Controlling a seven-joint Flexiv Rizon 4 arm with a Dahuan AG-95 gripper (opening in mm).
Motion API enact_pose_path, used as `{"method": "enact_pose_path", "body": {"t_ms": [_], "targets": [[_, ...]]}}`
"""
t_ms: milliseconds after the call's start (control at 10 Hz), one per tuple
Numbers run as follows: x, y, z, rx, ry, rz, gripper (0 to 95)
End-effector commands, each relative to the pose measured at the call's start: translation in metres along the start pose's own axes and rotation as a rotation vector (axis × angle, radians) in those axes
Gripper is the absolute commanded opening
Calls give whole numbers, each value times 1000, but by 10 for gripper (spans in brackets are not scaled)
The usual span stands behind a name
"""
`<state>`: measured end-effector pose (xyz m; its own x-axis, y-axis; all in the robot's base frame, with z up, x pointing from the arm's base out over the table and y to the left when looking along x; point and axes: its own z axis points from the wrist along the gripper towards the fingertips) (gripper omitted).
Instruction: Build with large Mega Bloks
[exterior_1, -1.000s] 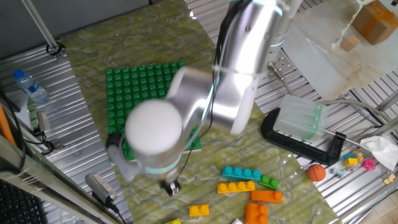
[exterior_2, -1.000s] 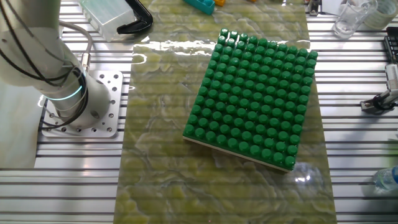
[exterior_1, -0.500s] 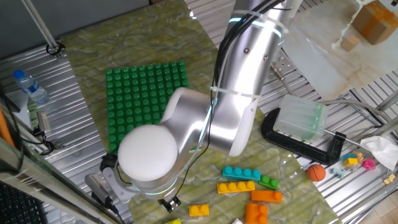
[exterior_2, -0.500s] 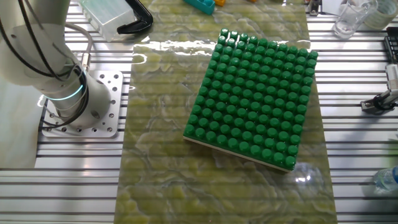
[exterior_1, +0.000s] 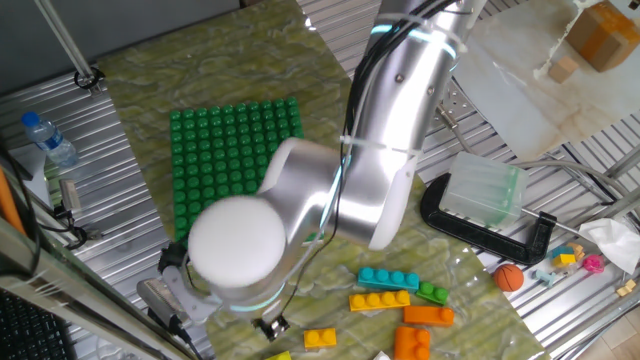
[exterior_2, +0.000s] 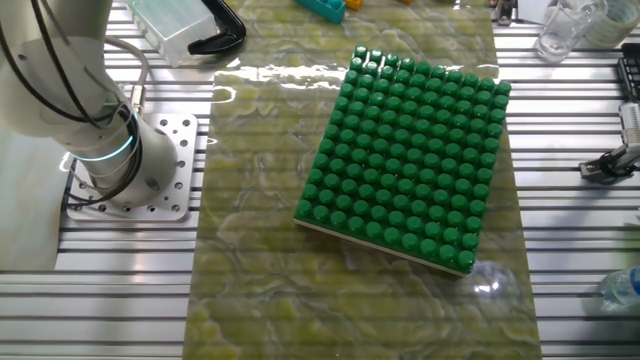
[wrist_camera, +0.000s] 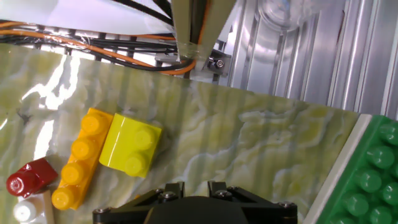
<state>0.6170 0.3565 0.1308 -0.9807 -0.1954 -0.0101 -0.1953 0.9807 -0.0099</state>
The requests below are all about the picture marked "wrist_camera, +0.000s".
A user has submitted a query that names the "lime yellow brick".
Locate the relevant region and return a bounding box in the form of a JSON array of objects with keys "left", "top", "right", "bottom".
[{"left": 98, "top": 112, "right": 163, "bottom": 179}]

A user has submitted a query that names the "orange cable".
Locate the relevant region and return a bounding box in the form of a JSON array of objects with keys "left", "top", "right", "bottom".
[{"left": 0, "top": 20, "right": 212, "bottom": 76}]

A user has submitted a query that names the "metal corner bracket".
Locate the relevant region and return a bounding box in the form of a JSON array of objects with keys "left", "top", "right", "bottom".
[{"left": 201, "top": 51, "right": 233, "bottom": 77}]

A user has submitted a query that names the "aluminium frame bar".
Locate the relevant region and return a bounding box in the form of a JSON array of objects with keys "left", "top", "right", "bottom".
[{"left": 170, "top": 0, "right": 238, "bottom": 62}]

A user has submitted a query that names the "yellow-orange four-stud brick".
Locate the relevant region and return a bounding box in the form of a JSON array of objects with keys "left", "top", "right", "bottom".
[{"left": 51, "top": 107, "right": 114, "bottom": 211}]

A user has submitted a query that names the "white toy brick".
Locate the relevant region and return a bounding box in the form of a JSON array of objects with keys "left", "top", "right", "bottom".
[{"left": 12, "top": 189, "right": 55, "bottom": 224}]

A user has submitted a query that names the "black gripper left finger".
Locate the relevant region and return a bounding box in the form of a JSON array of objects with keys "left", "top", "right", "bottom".
[{"left": 92, "top": 182, "right": 186, "bottom": 224}]

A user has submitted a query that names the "thick black cable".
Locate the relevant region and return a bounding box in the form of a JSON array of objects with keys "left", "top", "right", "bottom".
[{"left": 111, "top": 0, "right": 175, "bottom": 26}]

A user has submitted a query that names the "red toy brick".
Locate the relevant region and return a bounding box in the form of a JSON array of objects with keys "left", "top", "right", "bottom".
[{"left": 5, "top": 157, "right": 59, "bottom": 199}]

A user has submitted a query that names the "green studded baseplate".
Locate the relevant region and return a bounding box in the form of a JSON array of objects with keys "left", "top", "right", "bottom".
[{"left": 303, "top": 113, "right": 398, "bottom": 224}]

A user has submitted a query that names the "green marble pattern mat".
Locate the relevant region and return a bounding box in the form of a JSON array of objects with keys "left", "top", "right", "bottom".
[{"left": 0, "top": 43, "right": 361, "bottom": 224}]

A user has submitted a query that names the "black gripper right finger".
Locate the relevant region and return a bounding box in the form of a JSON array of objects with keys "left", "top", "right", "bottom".
[{"left": 207, "top": 182, "right": 299, "bottom": 224}]

